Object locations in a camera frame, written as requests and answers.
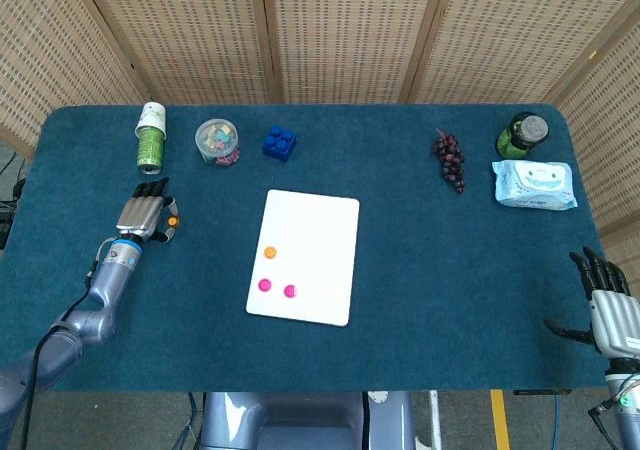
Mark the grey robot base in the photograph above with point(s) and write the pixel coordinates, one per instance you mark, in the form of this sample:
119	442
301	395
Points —
300	420

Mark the blue table cloth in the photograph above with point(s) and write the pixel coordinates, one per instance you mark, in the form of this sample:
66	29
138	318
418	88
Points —
425	295

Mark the clear jar of clips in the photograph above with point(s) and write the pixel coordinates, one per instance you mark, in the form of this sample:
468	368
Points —
217	142

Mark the black background equipment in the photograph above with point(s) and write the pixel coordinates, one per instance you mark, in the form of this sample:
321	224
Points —
7	215

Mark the white rectangular board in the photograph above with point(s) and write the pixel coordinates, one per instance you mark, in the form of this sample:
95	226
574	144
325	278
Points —
310	230

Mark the orange disc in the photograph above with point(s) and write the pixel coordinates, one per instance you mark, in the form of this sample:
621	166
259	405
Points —
172	221
270	252

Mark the dark red grape bunch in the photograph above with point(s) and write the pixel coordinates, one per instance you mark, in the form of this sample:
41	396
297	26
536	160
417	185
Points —
450	160

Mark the bamboo folding screen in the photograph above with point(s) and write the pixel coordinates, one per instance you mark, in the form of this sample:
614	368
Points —
350	30

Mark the white table leg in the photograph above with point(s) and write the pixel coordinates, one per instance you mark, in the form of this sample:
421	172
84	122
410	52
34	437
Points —
435	420

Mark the pink disc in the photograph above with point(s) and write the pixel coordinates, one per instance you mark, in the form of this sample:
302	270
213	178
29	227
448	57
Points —
264	284
290	290

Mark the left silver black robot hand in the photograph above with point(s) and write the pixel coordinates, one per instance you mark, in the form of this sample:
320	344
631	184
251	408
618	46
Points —
139	215

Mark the blue building block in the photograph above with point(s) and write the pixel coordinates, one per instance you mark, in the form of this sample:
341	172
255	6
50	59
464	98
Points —
279	145

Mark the white paper cup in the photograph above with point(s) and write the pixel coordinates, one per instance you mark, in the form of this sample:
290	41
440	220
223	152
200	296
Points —
151	117

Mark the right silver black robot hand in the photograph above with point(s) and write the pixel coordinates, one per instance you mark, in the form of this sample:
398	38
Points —
617	325

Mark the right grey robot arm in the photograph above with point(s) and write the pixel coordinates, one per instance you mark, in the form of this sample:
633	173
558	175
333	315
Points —
627	420

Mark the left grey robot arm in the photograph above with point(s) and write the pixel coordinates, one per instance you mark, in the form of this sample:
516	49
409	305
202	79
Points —
107	290

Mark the green drink can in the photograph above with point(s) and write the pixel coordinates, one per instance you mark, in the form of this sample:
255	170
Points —
150	152

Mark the black under-table bracket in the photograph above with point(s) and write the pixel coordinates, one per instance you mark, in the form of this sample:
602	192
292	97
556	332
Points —
542	391

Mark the light blue wet wipes pack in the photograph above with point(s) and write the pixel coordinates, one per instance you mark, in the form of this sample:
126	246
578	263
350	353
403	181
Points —
535	185

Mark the green jar with lid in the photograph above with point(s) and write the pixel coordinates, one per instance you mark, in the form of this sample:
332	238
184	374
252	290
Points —
520	137

